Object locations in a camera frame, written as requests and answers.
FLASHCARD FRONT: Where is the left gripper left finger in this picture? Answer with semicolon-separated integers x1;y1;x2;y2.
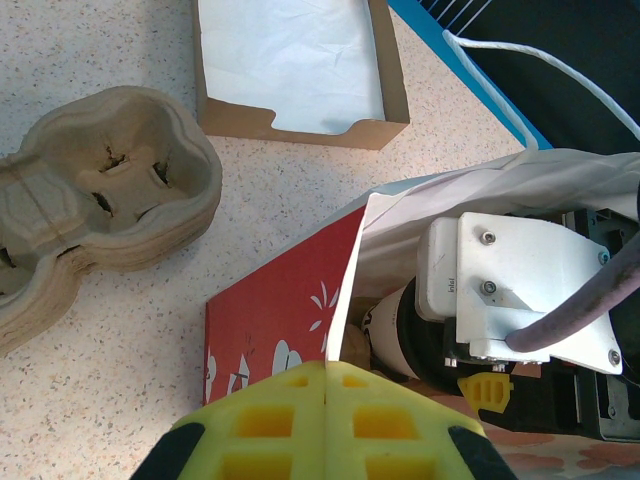
129;359;329;480

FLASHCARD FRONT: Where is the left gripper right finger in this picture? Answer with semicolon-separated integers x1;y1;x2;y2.
325;359;516;480

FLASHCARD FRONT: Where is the black cup lid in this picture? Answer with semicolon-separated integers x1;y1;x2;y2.
399;282;466;397

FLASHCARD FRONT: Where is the pulp cup carrier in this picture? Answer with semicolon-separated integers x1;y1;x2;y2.
344;297;374;366

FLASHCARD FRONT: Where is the white paper coffee cup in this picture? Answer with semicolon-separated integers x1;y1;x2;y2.
362;287;431;386

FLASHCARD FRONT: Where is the red white paper bag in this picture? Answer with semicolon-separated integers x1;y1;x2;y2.
202;29;640;480

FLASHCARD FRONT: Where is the stack of pulp cup carriers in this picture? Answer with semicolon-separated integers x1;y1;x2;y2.
0;84;224;359

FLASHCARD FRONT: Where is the white napkin on cardboard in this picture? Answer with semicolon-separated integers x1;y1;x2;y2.
192;0;411;151

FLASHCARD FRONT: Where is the white paper napkin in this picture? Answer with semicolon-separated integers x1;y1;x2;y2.
197;0;386;136

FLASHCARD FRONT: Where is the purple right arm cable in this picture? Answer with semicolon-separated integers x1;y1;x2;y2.
504;244;640;351

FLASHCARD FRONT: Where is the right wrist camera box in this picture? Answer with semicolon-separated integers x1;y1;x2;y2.
414;212;626;376

